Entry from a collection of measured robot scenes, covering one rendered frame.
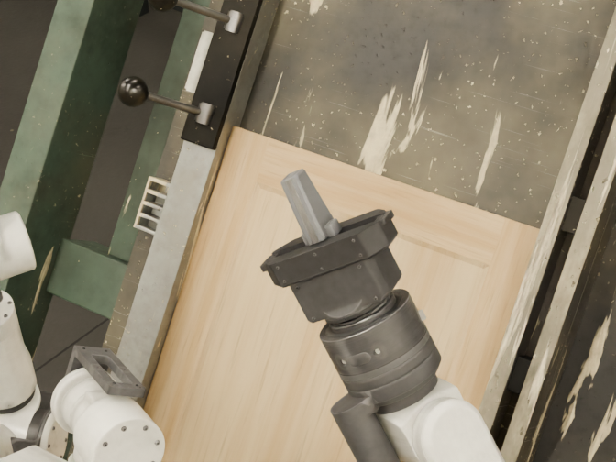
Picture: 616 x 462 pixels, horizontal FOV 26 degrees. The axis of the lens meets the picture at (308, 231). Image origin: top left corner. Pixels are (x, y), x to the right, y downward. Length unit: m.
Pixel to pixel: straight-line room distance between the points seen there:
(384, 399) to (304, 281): 0.12
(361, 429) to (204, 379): 0.57
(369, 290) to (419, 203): 0.46
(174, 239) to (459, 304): 0.38
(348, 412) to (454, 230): 0.46
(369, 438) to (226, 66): 0.66
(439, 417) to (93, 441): 0.29
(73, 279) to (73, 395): 0.69
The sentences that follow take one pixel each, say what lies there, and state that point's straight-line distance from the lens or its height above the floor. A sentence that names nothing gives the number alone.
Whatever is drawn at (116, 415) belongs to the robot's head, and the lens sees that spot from 1.14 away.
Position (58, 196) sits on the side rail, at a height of 1.20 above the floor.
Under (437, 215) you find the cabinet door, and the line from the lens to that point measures 1.57.
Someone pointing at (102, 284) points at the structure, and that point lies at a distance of 1.85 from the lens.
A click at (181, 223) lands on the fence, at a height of 1.25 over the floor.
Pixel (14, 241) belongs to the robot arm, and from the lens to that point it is 1.41.
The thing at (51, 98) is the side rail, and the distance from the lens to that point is 1.82.
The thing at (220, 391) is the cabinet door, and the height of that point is 1.09.
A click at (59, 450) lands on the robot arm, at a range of 1.60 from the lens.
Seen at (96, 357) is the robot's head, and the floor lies 1.44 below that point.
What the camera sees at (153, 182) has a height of 1.27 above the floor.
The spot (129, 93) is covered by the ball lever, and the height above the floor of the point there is 1.43.
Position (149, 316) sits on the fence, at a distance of 1.72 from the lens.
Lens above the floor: 2.24
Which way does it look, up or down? 36 degrees down
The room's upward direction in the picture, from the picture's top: straight up
